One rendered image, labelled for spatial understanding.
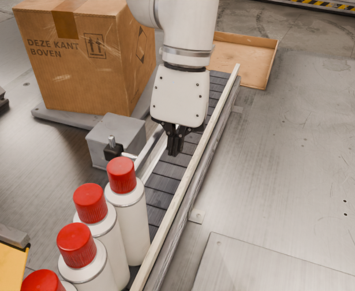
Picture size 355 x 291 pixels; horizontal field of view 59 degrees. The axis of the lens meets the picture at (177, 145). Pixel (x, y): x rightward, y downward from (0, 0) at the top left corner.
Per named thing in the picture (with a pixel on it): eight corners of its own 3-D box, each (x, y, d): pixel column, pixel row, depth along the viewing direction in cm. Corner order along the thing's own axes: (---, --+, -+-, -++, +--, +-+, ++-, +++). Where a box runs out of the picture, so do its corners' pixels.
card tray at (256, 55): (264, 90, 97) (267, 78, 94) (185, 75, 103) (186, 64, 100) (276, 49, 117) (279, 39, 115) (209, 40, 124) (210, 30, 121)
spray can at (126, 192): (143, 272, 48) (130, 186, 35) (114, 261, 50) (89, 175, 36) (156, 243, 52) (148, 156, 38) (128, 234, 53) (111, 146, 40)
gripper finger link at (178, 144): (175, 125, 58) (171, 156, 60) (191, 128, 57) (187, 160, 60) (180, 119, 61) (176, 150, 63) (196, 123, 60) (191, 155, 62)
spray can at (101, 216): (109, 303, 45) (80, 222, 31) (89, 279, 48) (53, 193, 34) (137, 278, 48) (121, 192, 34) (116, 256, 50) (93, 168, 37)
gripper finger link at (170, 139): (159, 120, 59) (155, 152, 61) (174, 124, 58) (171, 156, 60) (164, 116, 61) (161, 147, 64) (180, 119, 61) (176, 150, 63)
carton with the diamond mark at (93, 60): (129, 119, 82) (115, 15, 64) (45, 109, 86) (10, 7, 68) (156, 65, 104) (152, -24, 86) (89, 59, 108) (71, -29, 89)
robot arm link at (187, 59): (153, 44, 51) (151, 63, 52) (204, 53, 49) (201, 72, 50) (170, 42, 59) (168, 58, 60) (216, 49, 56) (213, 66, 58)
